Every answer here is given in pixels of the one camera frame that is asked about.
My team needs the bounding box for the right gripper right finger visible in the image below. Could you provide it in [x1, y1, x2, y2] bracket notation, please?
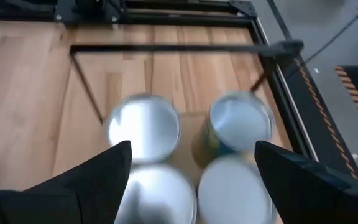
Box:
[255, 140, 358, 224]

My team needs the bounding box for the green oranges can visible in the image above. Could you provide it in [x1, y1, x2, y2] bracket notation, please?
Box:
[191, 90, 275, 169]

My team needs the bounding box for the black aluminium rig frame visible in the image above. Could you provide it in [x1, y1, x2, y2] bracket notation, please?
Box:
[0, 0, 358, 180]

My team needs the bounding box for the white teal vegetables can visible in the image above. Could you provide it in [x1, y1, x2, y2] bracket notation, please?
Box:
[105, 93, 182, 165]

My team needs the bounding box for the blue peaches can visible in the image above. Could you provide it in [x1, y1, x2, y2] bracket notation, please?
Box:
[196, 154, 278, 224]

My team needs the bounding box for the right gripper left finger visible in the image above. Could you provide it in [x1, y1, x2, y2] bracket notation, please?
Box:
[0, 140, 132, 224]

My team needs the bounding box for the red striped tomato can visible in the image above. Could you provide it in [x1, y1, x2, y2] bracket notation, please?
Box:
[114, 163, 198, 224]

